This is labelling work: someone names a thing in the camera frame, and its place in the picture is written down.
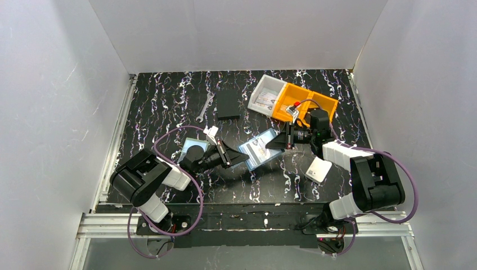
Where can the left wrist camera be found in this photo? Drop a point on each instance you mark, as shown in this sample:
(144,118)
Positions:
(210,134)

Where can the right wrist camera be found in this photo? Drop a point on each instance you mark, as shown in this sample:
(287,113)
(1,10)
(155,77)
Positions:
(294,111)

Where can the silver wrench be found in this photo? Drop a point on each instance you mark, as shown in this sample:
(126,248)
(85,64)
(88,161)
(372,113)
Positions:
(209,98)

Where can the yellow bin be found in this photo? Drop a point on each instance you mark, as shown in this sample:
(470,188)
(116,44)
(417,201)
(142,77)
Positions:
(288,97)
(325,103)

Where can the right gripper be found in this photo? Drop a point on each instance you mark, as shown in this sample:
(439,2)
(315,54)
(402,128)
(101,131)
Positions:
(289,136)

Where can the white storage bin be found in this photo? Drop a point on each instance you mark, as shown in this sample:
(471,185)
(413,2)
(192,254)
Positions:
(264,97)

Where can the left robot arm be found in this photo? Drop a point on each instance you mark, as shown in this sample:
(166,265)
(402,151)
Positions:
(140,177)

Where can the white square box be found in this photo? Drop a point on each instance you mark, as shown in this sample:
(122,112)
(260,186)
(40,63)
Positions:
(318,170)

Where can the yellow bin middle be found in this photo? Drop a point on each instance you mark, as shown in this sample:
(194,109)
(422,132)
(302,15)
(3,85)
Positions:
(288,97)

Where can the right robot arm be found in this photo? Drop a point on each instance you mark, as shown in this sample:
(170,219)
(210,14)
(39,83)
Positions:
(375,181)

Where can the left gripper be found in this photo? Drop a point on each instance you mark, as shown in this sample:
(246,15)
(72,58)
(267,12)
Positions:
(224,156)

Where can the aluminium frame rail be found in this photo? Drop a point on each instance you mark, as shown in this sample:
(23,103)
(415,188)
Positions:
(94,224)

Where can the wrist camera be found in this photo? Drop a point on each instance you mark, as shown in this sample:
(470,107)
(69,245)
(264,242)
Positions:
(294,111)
(210,134)

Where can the blue leather card holder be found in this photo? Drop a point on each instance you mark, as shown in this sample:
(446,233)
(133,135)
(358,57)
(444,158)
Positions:
(256,149)

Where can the yellow bin right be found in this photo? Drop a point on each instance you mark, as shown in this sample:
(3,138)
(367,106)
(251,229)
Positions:
(325,103)

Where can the black flat box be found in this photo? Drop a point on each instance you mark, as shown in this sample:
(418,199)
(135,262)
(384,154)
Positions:
(228,105)

